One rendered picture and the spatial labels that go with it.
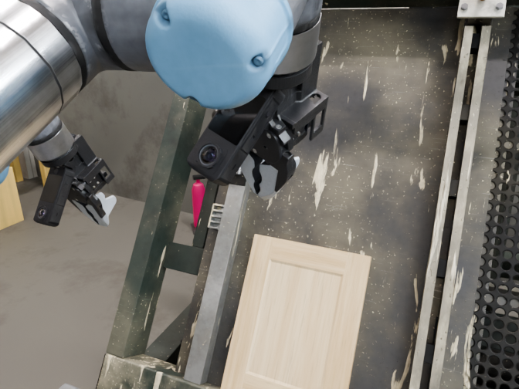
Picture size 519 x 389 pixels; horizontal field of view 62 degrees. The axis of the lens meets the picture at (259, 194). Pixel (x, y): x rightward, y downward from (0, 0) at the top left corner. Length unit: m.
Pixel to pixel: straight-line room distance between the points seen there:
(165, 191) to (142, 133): 3.21
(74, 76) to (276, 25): 0.13
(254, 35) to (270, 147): 0.23
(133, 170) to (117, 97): 0.75
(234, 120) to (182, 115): 0.92
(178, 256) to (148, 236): 0.11
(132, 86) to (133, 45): 4.16
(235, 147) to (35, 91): 0.20
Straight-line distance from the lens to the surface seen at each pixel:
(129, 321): 1.30
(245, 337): 1.17
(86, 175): 0.90
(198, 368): 1.21
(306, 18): 0.37
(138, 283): 1.29
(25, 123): 0.28
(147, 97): 4.33
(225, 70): 0.25
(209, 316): 1.18
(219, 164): 0.41
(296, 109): 0.46
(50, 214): 0.88
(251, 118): 0.41
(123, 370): 1.32
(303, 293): 1.12
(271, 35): 0.25
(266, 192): 0.53
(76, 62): 0.30
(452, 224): 1.05
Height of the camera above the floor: 1.76
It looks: 21 degrees down
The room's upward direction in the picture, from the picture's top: straight up
